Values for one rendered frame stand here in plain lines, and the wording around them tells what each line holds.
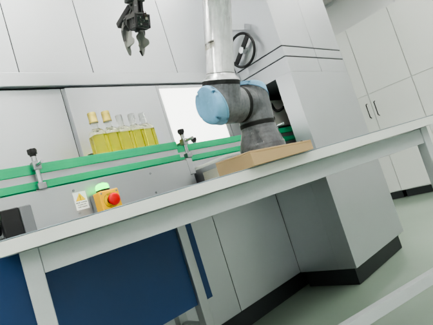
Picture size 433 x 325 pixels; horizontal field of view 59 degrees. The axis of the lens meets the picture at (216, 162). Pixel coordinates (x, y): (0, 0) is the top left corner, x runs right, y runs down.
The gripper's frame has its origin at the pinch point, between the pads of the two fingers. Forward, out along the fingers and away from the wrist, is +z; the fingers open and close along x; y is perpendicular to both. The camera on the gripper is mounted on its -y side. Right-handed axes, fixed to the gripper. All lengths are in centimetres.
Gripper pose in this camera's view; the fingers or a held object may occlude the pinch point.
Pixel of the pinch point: (134, 52)
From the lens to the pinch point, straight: 162.3
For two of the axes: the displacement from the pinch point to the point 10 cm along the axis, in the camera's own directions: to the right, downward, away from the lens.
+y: 7.0, 0.8, -7.0
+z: 0.6, 9.8, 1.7
